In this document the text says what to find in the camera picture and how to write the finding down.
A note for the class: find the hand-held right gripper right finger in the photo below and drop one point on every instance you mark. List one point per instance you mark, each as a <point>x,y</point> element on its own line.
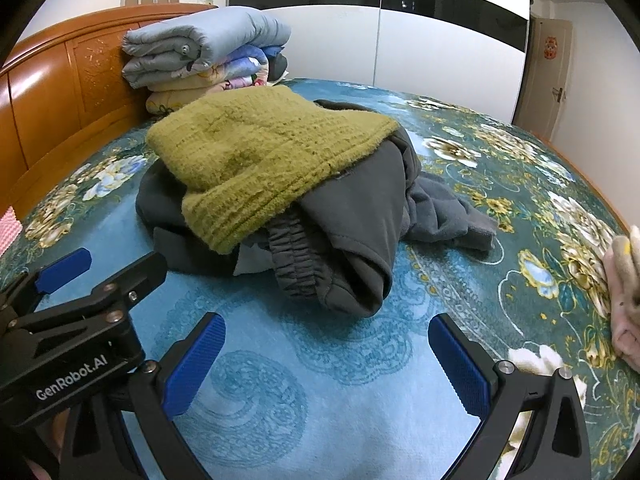
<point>460,370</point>

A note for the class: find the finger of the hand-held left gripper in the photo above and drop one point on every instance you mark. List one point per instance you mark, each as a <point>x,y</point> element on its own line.
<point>65,266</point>
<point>142,275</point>

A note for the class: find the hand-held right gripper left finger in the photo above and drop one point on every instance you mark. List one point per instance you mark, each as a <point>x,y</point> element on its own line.
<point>195,365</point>

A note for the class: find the green knitted sweater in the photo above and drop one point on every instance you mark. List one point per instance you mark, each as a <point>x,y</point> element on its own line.
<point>260,145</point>

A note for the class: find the pink textured cloth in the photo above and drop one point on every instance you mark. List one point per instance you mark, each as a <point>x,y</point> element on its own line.
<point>9,230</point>

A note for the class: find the teal floral blanket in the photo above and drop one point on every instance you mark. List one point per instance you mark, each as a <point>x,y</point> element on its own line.
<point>350,360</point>

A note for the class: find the dark grey elastic waist pants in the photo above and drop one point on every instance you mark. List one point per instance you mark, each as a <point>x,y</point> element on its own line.
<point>300,260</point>

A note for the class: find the grey fleece garment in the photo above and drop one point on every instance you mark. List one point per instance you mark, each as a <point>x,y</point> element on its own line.
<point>440,210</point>

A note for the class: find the pale pink folded garment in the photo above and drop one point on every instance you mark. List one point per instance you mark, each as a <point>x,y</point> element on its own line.
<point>625,300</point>

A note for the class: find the dark grey jacket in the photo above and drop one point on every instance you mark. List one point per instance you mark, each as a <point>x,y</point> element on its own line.
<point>360,220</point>

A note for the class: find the floral folded quilt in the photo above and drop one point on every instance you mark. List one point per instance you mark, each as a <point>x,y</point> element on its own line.
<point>235,72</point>

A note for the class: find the blue-grey folded quilt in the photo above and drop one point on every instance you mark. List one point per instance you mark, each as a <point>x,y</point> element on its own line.
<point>200,35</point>

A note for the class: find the dark folded cloth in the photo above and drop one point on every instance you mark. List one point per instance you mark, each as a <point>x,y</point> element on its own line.
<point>278,66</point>

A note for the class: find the beige room door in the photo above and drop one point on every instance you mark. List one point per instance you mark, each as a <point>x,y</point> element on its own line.
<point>542,90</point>

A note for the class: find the white and black wardrobe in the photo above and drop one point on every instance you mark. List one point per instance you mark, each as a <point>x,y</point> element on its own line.
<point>325,45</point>

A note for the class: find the red door decoration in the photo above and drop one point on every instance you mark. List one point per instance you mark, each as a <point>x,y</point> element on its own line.
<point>550,47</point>

